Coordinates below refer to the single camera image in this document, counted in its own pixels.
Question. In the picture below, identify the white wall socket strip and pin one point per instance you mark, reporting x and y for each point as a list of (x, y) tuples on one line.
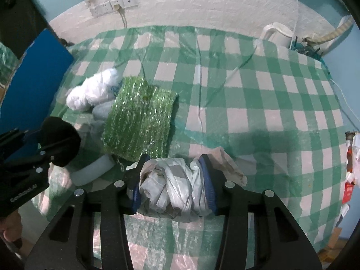
[(112, 6)]

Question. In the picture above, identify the black sock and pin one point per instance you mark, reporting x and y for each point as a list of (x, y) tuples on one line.
[(60, 140)]

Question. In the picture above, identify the white electric kettle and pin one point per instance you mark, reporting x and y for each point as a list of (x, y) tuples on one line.
[(278, 34)]

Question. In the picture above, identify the black hanging clothes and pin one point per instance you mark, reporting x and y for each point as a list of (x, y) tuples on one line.
[(21, 23)]

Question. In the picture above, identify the person's hand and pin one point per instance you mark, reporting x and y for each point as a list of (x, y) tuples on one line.
[(11, 227)]

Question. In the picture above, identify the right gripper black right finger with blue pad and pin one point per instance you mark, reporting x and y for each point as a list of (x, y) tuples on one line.
[(257, 226)]

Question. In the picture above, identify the green glitter sponge cloth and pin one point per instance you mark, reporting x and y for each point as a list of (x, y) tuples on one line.
[(139, 120)]

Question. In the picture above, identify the blue cardboard box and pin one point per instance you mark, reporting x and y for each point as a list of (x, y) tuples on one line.
[(33, 86)]

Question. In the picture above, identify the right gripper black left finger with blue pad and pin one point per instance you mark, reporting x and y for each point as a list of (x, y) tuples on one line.
[(67, 241)]

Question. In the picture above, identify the white foam tube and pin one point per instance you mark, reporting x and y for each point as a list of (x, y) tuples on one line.
[(92, 171)]

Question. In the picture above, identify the teal plastic basket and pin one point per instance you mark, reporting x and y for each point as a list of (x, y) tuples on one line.
[(307, 50)]

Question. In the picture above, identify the grey sock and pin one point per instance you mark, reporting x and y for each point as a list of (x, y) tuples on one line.
[(101, 111)]

